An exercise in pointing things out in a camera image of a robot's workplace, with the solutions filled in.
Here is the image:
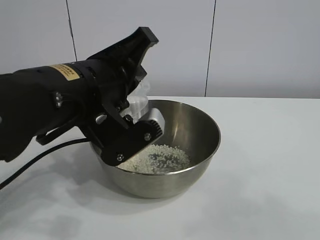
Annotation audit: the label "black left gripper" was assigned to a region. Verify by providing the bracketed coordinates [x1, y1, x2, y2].
[48, 26, 160, 131]

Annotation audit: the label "clear plastic measuring cup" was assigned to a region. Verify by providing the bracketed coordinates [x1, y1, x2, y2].
[123, 77, 152, 125]

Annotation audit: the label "white rice grains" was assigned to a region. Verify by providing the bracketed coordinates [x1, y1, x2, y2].
[117, 143, 192, 175]

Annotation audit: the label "stainless steel mixing bowl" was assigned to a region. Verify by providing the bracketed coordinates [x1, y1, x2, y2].
[89, 99, 222, 200]

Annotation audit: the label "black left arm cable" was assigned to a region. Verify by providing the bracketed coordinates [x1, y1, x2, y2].
[0, 126, 88, 191]

